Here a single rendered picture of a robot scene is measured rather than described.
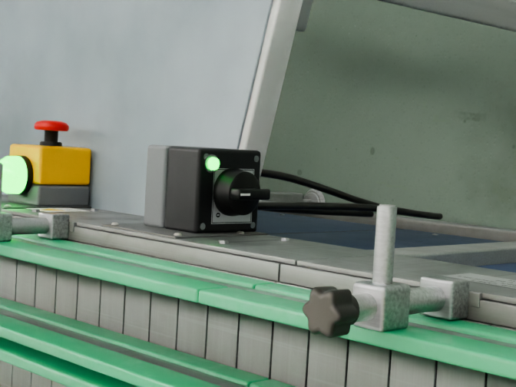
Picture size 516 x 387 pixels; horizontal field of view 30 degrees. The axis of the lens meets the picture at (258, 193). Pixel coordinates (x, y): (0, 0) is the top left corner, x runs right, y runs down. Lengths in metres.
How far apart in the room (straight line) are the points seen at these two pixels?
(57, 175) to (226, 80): 0.25
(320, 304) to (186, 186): 0.37
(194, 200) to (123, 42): 0.30
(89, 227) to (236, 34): 0.24
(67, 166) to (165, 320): 0.34
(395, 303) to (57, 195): 0.63
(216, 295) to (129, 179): 0.45
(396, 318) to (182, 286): 0.19
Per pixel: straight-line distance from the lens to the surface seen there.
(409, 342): 0.56
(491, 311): 0.63
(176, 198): 0.90
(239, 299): 0.65
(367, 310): 0.56
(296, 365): 0.74
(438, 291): 0.62
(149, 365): 0.77
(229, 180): 0.88
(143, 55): 1.09
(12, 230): 0.94
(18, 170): 1.12
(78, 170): 1.14
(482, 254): 0.97
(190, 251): 0.82
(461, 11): 1.24
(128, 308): 0.89
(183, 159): 0.90
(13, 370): 1.07
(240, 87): 0.97
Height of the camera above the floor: 1.41
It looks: 44 degrees down
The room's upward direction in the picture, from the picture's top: 90 degrees counter-clockwise
